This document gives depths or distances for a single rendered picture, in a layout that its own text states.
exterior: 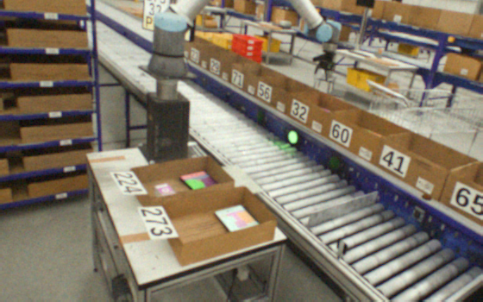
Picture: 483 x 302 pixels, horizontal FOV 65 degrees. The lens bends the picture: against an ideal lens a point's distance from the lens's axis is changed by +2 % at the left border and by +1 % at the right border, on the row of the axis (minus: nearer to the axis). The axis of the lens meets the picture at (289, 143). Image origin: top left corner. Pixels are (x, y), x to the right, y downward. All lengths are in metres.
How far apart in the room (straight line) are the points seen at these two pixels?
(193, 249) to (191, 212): 0.30
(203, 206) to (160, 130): 0.54
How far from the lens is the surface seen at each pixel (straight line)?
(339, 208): 1.78
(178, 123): 2.02
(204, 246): 1.39
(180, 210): 1.62
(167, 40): 1.91
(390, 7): 7.70
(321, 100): 2.69
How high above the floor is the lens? 1.69
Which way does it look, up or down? 23 degrees down
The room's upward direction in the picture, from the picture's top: 9 degrees clockwise
